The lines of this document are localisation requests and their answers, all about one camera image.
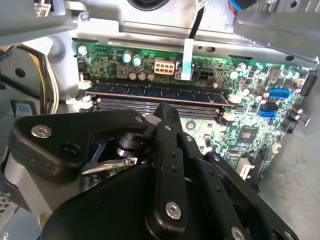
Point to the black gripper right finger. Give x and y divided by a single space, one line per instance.
225 195

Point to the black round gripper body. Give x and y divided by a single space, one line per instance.
105 215

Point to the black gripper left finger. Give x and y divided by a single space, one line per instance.
62 130

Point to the blue RAM stick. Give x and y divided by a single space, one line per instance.
160 94

